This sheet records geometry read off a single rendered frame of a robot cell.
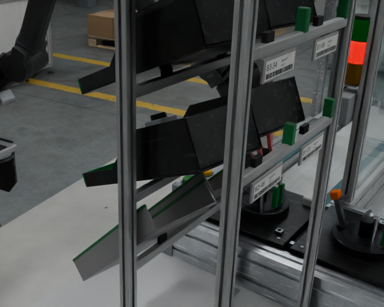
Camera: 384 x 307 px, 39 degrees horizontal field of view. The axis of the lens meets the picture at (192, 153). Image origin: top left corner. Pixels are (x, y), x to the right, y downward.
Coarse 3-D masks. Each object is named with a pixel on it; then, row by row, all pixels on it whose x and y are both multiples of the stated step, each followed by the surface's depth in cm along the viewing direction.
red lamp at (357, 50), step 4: (352, 44) 121; (356, 44) 121; (360, 44) 120; (364, 44) 120; (352, 48) 122; (356, 48) 121; (360, 48) 121; (364, 48) 121; (352, 52) 122; (356, 52) 121; (360, 52) 121; (364, 52) 121; (352, 56) 122; (356, 56) 122; (360, 56) 121; (348, 60) 123; (352, 60) 122; (356, 60) 122; (360, 60) 122; (360, 64) 122
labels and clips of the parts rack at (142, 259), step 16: (304, 16) 69; (320, 16) 74; (336, 16) 82; (272, 32) 63; (304, 32) 70; (336, 32) 79; (320, 48) 75; (272, 64) 64; (288, 64) 68; (288, 128) 76; (304, 128) 80; (304, 144) 81; (320, 144) 86; (256, 160) 69; (304, 160) 82; (272, 176) 73; (256, 192) 70; (192, 224) 94; (160, 240) 87; (176, 240) 91; (144, 256) 84
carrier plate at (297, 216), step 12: (252, 180) 142; (288, 192) 137; (300, 204) 131; (216, 216) 125; (288, 216) 126; (300, 216) 126; (240, 228) 120; (252, 228) 120; (264, 228) 120; (276, 228) 121; (288, 228) 121; (300, 228) 122; (264, 240) 117; (276, 240) 116; (288, 240) 117
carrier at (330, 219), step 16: (336, 224) 119; (352, 224) 120; (368, 224) 113; (304, 240) 117; (320, 240) 117; (336, 240) 114; (352, 240) 114; (368, 240) 114; (320, 256) 111; (336, 256) 111; (352, 256) 111; (368, 256) 110; (352, 272) 107; (368, 272) 107
